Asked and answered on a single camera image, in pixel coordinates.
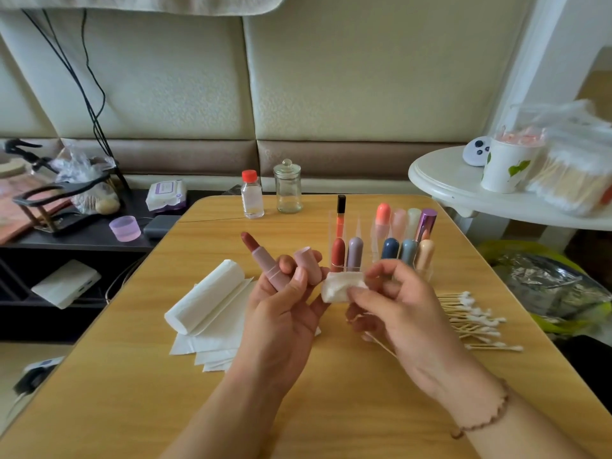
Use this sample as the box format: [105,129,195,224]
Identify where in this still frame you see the clear bottle red cap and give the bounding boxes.
[240,169,265,220]

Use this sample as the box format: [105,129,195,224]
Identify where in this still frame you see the beige padded backrest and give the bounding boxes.
[0,4,532,192]

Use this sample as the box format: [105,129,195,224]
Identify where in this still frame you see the small purple plastic cup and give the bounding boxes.
[109,215,143,243]

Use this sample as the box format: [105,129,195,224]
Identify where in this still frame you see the person's left forearm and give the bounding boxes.
[163,372,298,459]

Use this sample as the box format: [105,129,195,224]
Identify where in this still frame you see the person's right hand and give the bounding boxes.
[346,259,508,417]

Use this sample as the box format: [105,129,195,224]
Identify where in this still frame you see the person's right forearm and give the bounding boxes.
[459,377,612,459]

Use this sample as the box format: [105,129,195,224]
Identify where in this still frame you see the clear acrylic lipstick organizer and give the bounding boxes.
[335,194,438,280]

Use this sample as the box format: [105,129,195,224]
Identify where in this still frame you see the black cables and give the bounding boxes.
[21,9,120,187]

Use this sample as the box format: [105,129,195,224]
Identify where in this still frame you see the pile of cotton swabs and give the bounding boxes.
[435,289,525,353]

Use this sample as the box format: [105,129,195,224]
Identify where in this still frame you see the red lipstick mauve tube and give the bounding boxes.
[347,236,365,273]

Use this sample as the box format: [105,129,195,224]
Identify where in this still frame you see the white mug green leaf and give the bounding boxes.
[481,129,548,194]

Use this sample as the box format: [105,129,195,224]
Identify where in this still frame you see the yellow-green bin with bag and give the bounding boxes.
[478,240,612,340]

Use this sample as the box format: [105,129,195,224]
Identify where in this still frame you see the crumpled clear plastic bag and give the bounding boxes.
[48,143,124,216]

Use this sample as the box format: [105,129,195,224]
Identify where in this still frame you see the wet wipes pack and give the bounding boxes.
[145,179,187,213]

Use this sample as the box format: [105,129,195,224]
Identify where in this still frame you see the dusty pink lipstick cap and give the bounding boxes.
[293,245,324,287]

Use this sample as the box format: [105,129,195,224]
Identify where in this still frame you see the person's left hand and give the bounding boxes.
[229,253,331,393]

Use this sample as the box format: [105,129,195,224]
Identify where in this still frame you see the pink tray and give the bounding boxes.
[0,171,73,247]

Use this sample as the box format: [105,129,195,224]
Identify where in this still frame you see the black clip tool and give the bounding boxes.
[3,138,49,168]

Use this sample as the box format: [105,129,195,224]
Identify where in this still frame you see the white panda figure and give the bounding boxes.
[463,136,493,168]

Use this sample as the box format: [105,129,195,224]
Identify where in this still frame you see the white tissue sheet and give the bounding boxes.
[320,270,369,304]

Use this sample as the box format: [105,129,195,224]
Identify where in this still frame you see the black low shelf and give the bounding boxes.
[0,186,235,342]

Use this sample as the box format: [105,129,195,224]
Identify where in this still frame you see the glass jar with lid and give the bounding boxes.
[273,158,303,214]

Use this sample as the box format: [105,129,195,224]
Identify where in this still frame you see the jar with wooden lid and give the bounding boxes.
[0,157,30,180]

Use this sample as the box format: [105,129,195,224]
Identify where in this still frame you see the stack of white tissues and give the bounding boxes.
[163,259,321,373]

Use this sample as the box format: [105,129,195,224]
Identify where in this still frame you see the white round side table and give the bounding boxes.
[408,146,612,232]

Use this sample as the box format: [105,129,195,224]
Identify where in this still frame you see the white power bank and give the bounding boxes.
[31,259,101,310]

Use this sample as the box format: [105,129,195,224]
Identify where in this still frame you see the thin wrist bracelet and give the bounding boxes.
[451,377,511,439]

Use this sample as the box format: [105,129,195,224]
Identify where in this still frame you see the red lipstick dusty pink tube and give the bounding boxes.
[241,232,291,291]

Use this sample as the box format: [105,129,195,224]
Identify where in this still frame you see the thin wooden cotton swab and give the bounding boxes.
[361,330,398,360]

